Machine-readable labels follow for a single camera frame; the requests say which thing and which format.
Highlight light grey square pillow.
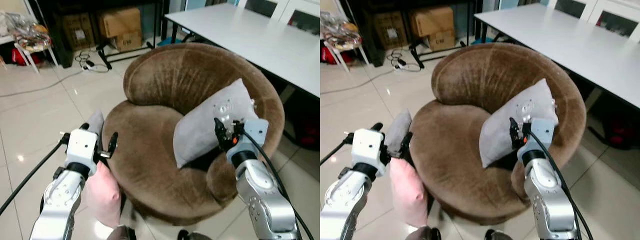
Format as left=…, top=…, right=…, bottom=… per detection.
left=173, top=78, right=260, bottom=169
left=479, top=78, right=559, bottom=169

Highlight small grey pillow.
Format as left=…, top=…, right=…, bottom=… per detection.
left=86, top=110, right=105, bottom=147
left=384, top=109, right=413, bottom=157

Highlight pink pillow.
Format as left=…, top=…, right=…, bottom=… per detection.
left=389, top=157, right=429, bottom=229
left=82, top=161, right=122, bottom=229

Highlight brown round velvet sofa chair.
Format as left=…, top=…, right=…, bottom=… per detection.
left=409, top=42, right=587, bottom=226
left=101, top=42, right=286, bottom=226

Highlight black and red object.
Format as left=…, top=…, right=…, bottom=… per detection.
left=586, top=107, right=640, bottom=152
left=283, top=90, right=321, bottom=152

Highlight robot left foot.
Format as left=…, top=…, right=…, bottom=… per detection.
left=405, top=226, right=442, bottom=240
left=107, top=225, right=137, bottom=240

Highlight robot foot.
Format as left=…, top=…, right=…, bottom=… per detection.
left=483, top=229, right=517, bottom=240
left=177, top=229, right=213, bottom=240
left=107, top=225, right=137, bottom=240
left=405, top=226, right=442, bottom=240

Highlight red bag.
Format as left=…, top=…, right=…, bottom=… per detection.
left=320, top=45, right=354, bottom=65
left=10, top=47, right=42, bottom=67

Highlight white table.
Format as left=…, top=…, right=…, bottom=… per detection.
left=164, top=3, right=321, bottom=98
left=473, top=3, right=640, bottom=110

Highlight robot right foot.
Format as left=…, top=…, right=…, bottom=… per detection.
left=177, top=229, right=213, bottom=240
left=483, top=229, right=517, bottom=240

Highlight dark brown labelled cardboard box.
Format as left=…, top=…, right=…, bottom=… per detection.
left=60, top=12, right=96, bottom=50
left=372, top=11, right=409, bottom=50

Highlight small brown cardboard box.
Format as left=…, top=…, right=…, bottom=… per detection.
left=425, top=30, right=457, bottom=52
left=113, top=31, right=144, bottom=53

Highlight white chair with clutter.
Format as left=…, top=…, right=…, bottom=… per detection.
left=320, top=12, right=371, bottom=74
left=0, top=12, right=59, bottom=74

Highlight large brown cardboard box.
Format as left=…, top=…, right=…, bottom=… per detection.
left=409, top=5, right=455, bottom=38
left=98, top=6, right=143, bottom=39

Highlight white dining chair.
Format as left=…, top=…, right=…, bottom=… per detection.
left=586, top=0, right=640, bottom=43
left=547, top=0, right=598, bottom=21
left=278, top=0, right=321, bottom=37
left=237, top=0, right=291, bottom=23

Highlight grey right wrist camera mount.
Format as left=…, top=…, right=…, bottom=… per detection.
left=226, top=118, right=270, bottom=161
left=518, top=117, right=556, bottom=157

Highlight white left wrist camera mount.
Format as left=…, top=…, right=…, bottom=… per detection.
left=351, top=128, right=385, bottom=169
left=64, top=128, right=100, bottom=169

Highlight grey floor cable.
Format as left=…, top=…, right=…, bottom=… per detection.
left=0, top=66, right=87, bottom=99
left=320, top=66, right=397, bottom=96

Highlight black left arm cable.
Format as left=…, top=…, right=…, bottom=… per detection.
left=0, top=132, right=71, bottom=216
left=320, top=132, right=355, bottom=166

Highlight power strip with black cables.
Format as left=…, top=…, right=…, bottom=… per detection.
left=74, top=49, right=110, bottom=74
left=390, top=49, right=424, bottom=73

